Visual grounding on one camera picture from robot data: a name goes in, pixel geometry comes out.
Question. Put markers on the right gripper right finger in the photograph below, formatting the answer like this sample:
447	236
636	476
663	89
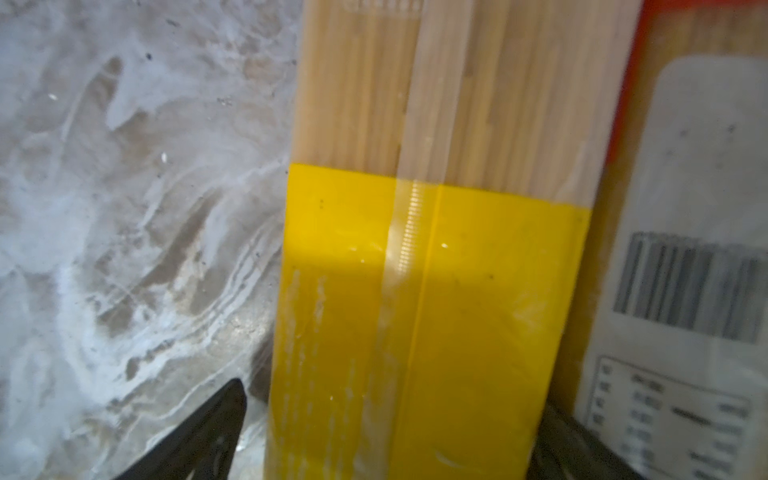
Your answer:
564	449

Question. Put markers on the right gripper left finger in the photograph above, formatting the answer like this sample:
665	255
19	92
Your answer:
203	445

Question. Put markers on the red-end spaghetti bag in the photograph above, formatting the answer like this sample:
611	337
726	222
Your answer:
664	356

